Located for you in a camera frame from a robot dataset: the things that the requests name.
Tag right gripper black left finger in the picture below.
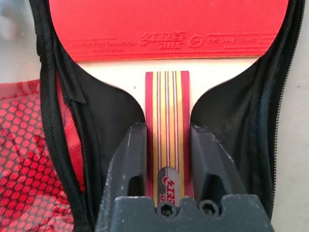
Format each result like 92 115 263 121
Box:
95 122 148 232

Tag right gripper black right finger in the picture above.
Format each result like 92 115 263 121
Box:
190 124 253 199

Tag red ping-pong paddle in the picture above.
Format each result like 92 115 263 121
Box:
47 0 290 208

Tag black red paddle case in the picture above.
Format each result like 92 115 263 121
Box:
0 0 304 232

